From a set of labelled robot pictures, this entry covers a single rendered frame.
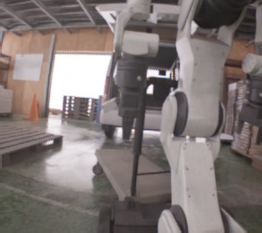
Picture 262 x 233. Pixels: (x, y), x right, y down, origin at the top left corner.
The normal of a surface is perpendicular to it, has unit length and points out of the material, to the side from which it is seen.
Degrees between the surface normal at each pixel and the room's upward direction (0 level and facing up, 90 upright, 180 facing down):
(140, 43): 101
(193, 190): 60
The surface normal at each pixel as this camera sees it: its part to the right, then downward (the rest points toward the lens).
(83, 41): -0.11, -0.04
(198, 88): 0.06, 0.15
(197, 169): 0.11, -0.51
